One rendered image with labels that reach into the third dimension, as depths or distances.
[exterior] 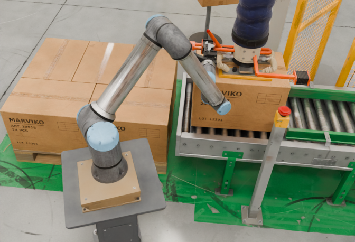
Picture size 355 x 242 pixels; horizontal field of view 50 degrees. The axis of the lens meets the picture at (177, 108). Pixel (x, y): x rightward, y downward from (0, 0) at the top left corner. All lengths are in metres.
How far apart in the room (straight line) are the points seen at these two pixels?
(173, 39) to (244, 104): 0.91
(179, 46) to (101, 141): 0.58
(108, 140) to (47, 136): 1.22
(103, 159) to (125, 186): 0.19
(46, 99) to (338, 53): 3.34
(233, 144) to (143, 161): 0.68
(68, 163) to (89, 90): 0.91
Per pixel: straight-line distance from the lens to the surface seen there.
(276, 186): 3.12
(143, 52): 1.87
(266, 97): 2.49
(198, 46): 2.49
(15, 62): 4.41
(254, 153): 2.62
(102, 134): 1.85
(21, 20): 5.17
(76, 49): 3.44
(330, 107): 3.08
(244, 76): 2.44
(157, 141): 2.78
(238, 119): 2.60
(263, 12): 2.26
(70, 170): 2.17
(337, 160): 2.78
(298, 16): 2.88
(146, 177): 2.09
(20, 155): 3.26
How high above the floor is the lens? 2.40
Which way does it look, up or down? 42 degrees down
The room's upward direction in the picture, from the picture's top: 3 degrees clockwise
